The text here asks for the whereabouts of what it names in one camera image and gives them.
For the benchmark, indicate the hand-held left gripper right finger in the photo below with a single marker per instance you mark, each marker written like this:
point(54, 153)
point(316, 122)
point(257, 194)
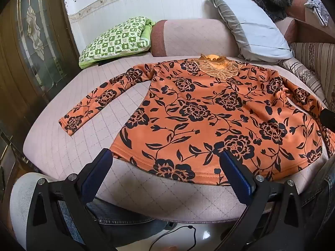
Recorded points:
point(235, 175)

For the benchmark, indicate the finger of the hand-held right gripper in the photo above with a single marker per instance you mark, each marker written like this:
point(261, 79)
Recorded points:
point(328, 120)

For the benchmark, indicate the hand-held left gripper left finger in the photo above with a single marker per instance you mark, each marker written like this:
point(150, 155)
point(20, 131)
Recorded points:
point(97, 174)

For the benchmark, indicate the orange floral long-sleeve shirt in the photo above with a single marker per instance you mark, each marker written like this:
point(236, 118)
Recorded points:
point(196, 109)

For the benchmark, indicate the pink quilted sofa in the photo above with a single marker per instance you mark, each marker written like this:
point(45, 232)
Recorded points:
point(78, 146)

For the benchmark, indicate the person's blue jeans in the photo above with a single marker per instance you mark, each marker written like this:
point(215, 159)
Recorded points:
point(117, 214)

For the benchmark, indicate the striped floral sofa cushion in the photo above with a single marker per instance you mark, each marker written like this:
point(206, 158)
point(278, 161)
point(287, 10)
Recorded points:
point(314, 65)

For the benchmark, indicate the grey padded seat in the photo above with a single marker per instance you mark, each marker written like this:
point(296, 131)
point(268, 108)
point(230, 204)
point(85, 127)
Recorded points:
point(21, 201)

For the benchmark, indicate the grey crumpled cloth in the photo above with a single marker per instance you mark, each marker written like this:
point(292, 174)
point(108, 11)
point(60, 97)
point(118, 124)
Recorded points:
point(318, 10)

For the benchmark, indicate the grey pillow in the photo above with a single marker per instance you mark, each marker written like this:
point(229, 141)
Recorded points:
point(251, 28)

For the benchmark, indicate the dark furry garment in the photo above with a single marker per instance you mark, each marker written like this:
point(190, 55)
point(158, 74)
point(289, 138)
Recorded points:
point(272, 0)

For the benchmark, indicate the green checkered pillow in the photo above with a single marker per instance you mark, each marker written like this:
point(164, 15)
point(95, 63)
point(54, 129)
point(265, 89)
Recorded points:
point(115, 41)

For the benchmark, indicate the wooden door with glass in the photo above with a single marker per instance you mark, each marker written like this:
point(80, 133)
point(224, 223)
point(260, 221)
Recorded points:
point(34, 44)

